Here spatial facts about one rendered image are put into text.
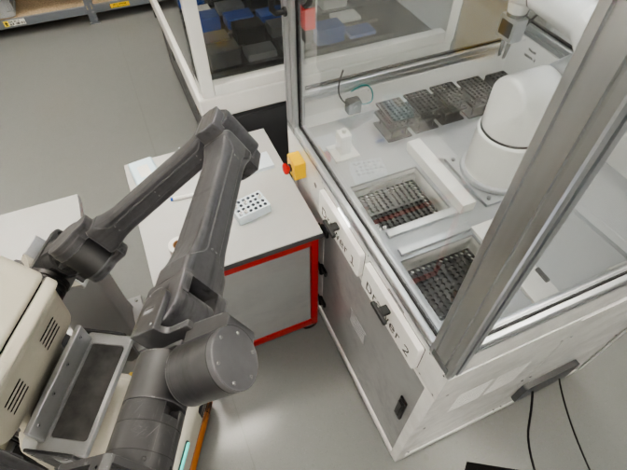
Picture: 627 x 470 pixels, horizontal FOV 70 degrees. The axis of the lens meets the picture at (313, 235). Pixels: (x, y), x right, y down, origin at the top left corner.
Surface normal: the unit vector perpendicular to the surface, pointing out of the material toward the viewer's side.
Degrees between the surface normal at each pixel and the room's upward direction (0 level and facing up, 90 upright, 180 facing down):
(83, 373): 0
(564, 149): 90
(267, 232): 0
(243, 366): 54
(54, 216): 0
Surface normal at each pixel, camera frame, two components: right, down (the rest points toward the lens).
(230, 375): 0.80, -0.40
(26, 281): 0.67, -0.40
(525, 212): -0.92, 0.31
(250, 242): 0.00, -0.62
